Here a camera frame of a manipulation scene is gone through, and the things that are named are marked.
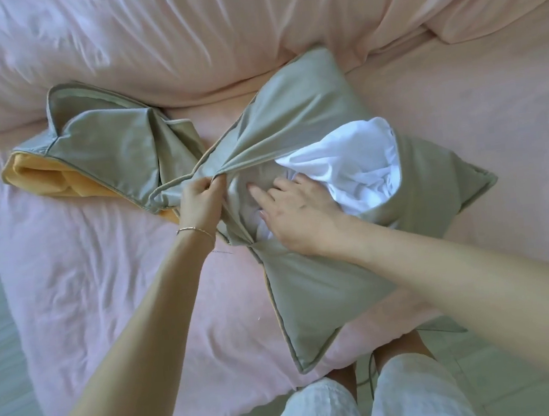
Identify person's right forearm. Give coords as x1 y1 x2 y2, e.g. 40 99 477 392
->
330 199 549 416

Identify person's left hand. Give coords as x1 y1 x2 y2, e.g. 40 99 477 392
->
173 174 234 246

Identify white cushion insert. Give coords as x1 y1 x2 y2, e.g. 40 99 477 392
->
244 115 407 243

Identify person's left forearm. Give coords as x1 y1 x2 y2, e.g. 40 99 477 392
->
26 226 233 416

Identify person's white trousers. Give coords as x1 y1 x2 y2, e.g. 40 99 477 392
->
262 346 480 416

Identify thin dark cable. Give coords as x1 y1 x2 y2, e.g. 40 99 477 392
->
353 348 382 406

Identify person's right hand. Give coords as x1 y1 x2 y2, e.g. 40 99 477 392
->
245 167 365 265

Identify pink duvet with white ruffle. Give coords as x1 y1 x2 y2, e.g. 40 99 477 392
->
0 0 549 134

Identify pink bed sheet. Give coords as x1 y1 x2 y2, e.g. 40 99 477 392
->
0 23 549 416

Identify grey-green cushion cover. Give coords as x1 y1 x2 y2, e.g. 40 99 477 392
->
0 68 210 240
124 29 516 390

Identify thin gold bracelet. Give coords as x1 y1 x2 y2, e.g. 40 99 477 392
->
175 223 218 248

